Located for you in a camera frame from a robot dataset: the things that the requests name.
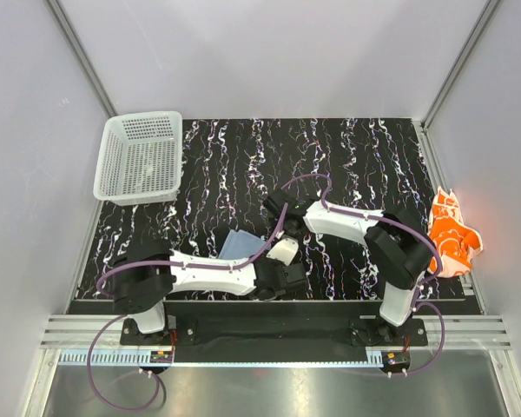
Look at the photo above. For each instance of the aluminium rail frame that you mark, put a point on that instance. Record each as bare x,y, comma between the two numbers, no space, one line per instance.
95,340

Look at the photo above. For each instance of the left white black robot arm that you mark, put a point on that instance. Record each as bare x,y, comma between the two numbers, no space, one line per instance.
246,266

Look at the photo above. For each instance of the blue white bear towel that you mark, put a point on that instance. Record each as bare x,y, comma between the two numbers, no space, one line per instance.
240,244

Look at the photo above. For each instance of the white perforated plastic basket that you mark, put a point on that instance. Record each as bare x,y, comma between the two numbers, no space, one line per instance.
140,159

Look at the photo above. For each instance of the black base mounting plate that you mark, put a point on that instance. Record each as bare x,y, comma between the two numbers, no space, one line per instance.
259,332

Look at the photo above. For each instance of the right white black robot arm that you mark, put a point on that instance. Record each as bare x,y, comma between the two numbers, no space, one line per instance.
396,244

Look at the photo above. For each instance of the orange white towel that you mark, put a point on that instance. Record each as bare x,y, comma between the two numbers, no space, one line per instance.
456,243

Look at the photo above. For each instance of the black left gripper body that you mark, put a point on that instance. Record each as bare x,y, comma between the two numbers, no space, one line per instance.
275,262

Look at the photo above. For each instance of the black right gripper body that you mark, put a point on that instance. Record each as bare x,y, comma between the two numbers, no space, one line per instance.
274,221

